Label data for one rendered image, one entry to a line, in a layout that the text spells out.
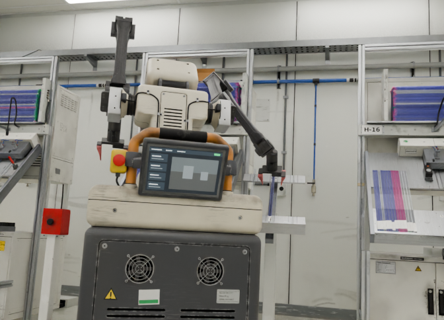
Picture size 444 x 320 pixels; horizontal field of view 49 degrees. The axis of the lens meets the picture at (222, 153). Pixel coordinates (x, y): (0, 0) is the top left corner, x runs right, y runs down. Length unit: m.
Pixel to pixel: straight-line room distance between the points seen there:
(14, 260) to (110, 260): 2.09
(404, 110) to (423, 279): 0.96
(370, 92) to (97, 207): 2.22
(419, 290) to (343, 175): 1.87
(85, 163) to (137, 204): 3.70
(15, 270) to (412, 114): 2.68
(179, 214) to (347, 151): 3.18
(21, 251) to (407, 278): 2.42
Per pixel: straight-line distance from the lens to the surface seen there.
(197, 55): 3.35
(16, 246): 3.50
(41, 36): 5.83
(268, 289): 2.58
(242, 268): 1.52
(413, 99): 3.09
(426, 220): 2.62
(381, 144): 3.20
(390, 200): 2.69
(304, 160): 4.51
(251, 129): 2.42
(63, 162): 3.90
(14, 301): 3.58
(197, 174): 1.45
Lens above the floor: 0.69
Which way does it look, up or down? 9 degrees up
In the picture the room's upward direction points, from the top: 3 degrees clockwise
